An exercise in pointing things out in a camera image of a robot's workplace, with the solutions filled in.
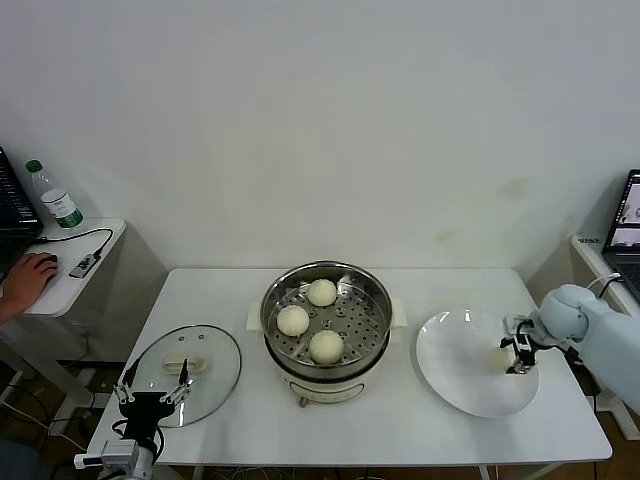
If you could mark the dark grey trouser leg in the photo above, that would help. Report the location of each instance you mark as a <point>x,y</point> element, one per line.
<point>20,462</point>

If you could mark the cream electric cooker base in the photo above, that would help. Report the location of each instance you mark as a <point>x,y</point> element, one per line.
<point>325,392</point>

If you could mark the person's bare forearm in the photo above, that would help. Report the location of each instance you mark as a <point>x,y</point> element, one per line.
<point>4,312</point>

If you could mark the black laptop red screen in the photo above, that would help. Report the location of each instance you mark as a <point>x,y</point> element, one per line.
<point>12,200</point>

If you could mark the dark laptop with video windows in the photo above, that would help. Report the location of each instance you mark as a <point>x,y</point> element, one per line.
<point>625,235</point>

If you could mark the clear bottle green label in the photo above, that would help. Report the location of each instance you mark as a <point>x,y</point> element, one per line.
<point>61,206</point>

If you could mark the white labelled side table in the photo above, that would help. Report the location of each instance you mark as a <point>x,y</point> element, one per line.
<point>555,270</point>

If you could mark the white round plate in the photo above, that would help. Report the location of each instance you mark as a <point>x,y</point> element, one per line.
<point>450,360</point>

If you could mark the stainless steel steamer basket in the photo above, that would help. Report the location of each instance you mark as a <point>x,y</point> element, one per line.
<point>370,300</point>

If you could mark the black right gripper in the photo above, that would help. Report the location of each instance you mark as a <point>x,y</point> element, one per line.
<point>531,334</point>

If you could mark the white steamed baozi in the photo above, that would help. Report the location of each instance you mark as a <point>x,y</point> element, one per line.
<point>326,347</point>
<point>498,361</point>
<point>321,292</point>
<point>293,321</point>

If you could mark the person's bare hand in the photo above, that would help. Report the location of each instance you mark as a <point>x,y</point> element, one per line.
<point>27,280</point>

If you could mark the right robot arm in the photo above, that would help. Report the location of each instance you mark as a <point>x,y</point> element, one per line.
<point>600,335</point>

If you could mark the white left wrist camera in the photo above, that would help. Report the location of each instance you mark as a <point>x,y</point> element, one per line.
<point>117,450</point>

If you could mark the round glass pot lid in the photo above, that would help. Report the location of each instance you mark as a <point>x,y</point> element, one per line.
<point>215,350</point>

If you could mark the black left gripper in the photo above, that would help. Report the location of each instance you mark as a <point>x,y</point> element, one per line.
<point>145,412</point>

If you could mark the silver usb hub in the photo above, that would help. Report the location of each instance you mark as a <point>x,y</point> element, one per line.
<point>81,266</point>

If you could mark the white rounded side table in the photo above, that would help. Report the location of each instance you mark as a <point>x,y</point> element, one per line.
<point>92,280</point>

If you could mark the black computer mouse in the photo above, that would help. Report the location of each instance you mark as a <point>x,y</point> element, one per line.
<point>51,258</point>

